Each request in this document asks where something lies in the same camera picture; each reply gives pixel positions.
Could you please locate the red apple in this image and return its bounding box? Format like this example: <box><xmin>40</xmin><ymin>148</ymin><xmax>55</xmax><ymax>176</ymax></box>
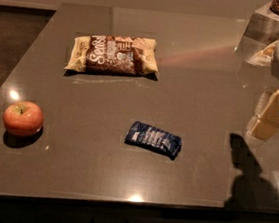
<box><xmin>3</xmin><ymin>101</ymin><xmax>44</xmax><ymax>138</ymax></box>

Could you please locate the blue rxbar blueberry wrapper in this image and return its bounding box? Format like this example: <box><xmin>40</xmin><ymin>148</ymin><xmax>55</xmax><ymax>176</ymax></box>
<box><xmin>124</xmin><ymin>121</ymin><xmax>182</xmax><ymax>160</ymax></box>

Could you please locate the metal box stand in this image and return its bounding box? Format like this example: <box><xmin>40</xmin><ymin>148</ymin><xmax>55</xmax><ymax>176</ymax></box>
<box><xmin>235</xmin><ymin>0</ymin><xmax>279</xmax><ymax>66</ymax></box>

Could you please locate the brown and cream chip bag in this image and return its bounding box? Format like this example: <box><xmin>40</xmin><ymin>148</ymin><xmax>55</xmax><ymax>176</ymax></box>
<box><xmin>65</xmin><ymin>35</ymin><xmax>158</xmax><ymax>76</ymax></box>

